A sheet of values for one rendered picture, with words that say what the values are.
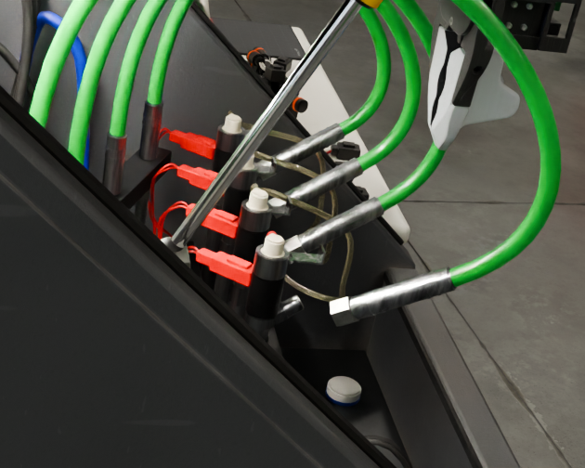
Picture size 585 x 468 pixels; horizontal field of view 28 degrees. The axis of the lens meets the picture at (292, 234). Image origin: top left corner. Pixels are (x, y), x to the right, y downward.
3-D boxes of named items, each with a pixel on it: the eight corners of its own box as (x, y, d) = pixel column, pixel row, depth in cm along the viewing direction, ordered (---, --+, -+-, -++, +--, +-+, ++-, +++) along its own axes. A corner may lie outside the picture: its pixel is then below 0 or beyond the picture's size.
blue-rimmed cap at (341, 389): (363, 407, 131) (366, 396, 130) (329, 406, 130) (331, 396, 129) (355, 385, 134) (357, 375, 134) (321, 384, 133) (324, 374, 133)
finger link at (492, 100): (508, 169, 90) (540, 58, 86) (436, 163, 89) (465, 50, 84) (495, 152, 93) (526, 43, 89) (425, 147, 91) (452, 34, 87)
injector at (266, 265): (276, 461, 105) (318, 262, 95) (222, 461, 104) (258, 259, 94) (271, 442, 107) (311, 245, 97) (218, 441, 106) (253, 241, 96)
